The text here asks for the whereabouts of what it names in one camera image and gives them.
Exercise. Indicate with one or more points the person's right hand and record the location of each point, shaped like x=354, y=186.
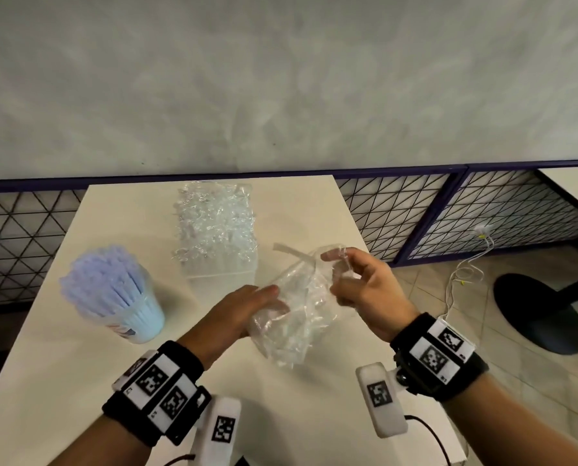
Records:
x=381, y=300

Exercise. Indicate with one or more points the black marker wristband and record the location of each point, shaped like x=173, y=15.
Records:
x=434, y=354
x=158, y=388

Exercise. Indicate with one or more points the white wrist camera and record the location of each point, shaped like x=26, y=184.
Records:
x=221, y=427
x=381, y=397

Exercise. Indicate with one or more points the cluster of white straws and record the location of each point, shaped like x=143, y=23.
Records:
x=104, y=281

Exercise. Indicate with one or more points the person's left forearm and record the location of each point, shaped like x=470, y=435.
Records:
x=95, y=446

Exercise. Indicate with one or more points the person's left hand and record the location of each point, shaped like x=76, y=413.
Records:
x=221, y=325

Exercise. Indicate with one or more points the pack of straws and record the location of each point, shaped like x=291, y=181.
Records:
x=313, y=276

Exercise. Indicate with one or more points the black flat object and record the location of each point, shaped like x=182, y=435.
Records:
x=242, y=462

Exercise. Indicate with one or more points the clear acrylic sign stand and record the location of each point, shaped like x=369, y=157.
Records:
x=221, y=286

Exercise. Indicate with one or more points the person's right forearm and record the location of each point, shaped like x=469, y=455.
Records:
x=521, y=427

